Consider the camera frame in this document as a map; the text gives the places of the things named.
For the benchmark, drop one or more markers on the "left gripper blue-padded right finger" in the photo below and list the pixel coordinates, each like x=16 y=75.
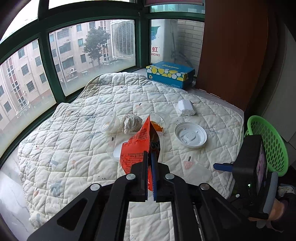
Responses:
x=161 y=187

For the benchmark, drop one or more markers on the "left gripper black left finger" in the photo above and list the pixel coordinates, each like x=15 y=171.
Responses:
x=139 y=190

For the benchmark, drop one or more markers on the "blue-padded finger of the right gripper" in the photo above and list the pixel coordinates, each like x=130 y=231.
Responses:
x=225 y=167

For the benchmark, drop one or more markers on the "red snack bag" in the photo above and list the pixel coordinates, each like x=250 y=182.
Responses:
x=132 y=151

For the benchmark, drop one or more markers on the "orange fruit peel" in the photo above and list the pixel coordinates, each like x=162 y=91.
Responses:
x=157 y=127

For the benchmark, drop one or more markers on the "white styrofoam block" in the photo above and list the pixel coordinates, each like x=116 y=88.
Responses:
x=186 y=108

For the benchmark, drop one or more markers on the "person's right hand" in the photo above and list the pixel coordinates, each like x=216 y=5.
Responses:
x=277 y=211

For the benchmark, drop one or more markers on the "clear plastic container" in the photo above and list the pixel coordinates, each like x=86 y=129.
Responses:
x=162 y=146

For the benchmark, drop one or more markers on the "green plastic basket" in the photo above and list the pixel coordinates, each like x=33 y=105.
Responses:
x=275 y=149

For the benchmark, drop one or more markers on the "clear plastic round lid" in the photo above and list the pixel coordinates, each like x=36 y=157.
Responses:
x=115 y=144

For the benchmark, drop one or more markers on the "white plastic cup lid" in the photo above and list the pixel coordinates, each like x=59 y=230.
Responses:
x=190 y=134

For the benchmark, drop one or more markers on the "clear plastic cup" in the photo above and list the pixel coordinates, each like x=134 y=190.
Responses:
x=110 y=123

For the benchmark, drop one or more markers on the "white quilted mattress pad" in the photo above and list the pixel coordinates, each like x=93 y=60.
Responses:
x=67 y=152

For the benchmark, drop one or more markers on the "brown wooden wardrobe panel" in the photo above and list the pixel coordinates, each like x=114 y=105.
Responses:
x=233 y=50

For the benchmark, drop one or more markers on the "blue yellow tissue box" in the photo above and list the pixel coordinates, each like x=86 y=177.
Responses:
x=171 y=74

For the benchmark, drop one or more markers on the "green window frame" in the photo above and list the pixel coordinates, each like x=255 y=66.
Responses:
x=51 y=49

